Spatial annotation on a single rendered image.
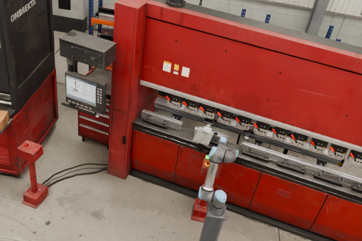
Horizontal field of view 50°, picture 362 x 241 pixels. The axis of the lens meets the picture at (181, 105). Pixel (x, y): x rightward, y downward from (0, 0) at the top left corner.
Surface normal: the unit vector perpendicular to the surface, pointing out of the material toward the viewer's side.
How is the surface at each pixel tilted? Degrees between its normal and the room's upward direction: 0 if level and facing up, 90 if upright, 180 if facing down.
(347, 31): 90
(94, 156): 0
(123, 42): 90
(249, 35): 90
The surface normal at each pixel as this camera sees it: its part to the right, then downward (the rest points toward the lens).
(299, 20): -0.12, 0.55
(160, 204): 0.14, -0.81
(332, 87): -0.33, 0.50
